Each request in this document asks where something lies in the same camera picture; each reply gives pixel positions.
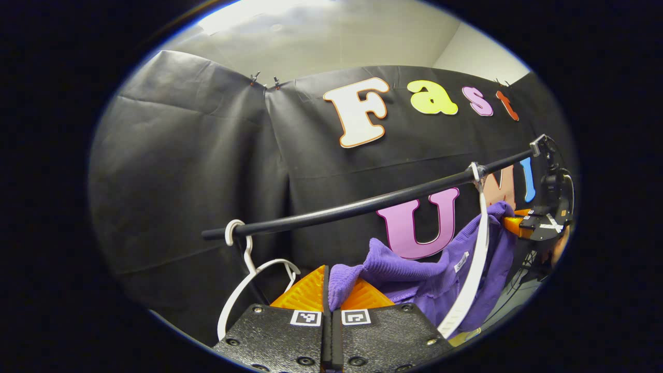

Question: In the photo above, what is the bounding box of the white empty clothes hanger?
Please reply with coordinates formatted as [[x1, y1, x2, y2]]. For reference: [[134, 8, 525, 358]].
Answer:
[[217, 219, 302, 341]]

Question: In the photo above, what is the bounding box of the purple shirt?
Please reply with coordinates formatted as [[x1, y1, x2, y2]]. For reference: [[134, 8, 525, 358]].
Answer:
[[328, 202, 518, 335]]

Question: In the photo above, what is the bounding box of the white clothes hanger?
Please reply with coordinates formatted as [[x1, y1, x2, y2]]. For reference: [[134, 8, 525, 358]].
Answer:
[[217, 219, 302, 341], [438, 162, 490, 340]]

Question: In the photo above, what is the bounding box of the black clothes rack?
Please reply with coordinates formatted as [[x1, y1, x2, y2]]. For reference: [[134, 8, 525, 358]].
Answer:
[[201, 148, 537, 241]]

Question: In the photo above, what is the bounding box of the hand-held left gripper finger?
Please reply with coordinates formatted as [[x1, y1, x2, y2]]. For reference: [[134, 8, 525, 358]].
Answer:
[[212, 265, 332, 373], [331, 277, 454, 372]]

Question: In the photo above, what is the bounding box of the black backdrop cloth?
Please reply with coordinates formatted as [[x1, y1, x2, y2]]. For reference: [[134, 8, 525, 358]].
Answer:
[[88, 49, 575, 345]]

